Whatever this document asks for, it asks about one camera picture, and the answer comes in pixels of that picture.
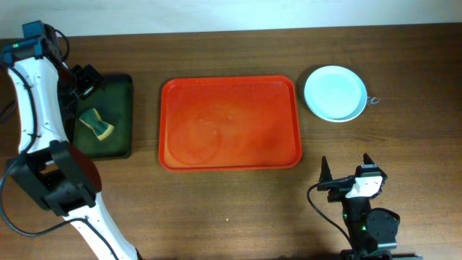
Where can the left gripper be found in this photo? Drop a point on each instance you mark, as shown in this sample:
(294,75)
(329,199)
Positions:
(85,81)

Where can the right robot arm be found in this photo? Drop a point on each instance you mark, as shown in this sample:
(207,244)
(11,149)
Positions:
(371,232)

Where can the red plastic tray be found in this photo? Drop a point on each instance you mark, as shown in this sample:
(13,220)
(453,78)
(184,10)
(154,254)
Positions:
(229,123)

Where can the light blue plate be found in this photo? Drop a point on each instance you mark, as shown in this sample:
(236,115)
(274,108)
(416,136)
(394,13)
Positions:
(332,83)

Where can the mint green plate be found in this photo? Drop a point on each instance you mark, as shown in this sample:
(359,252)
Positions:
(338,111)

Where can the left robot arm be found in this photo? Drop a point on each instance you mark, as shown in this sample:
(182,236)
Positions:
(49,169)

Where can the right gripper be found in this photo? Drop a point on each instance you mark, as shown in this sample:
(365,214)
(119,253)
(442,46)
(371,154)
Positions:
(335,195)

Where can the black water tray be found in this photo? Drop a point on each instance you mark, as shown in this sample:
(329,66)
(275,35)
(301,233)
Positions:
(114,102)

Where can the green yellow sponge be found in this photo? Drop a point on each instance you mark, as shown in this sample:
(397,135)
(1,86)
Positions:
(92,119)

